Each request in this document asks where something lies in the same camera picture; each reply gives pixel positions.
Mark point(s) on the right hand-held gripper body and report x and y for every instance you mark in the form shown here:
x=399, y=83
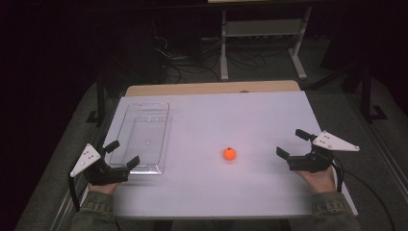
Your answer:
x=309, y=162

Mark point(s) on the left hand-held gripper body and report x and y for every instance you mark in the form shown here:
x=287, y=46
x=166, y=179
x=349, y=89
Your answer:
x=106, y=175

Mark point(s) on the clear plastic tray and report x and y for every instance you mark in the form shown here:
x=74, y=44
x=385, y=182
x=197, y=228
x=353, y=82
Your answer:
x=144, y=138

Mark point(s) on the orange ball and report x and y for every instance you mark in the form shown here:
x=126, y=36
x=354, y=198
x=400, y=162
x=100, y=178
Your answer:
x=229, y=154

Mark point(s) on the person's left hand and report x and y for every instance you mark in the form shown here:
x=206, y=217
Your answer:
x=103, y=187

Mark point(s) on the person's right hand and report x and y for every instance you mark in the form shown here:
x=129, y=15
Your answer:
x=319, y=181

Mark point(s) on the black metal stand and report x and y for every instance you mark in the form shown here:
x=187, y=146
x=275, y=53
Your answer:
x=366, y=96
x=100, y=99

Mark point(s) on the wooden table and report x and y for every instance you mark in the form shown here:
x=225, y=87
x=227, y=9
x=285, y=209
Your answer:
x=208, y=87

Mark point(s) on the white metal stand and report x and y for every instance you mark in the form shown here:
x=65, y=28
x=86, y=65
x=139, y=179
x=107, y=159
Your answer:
x=263, y=28

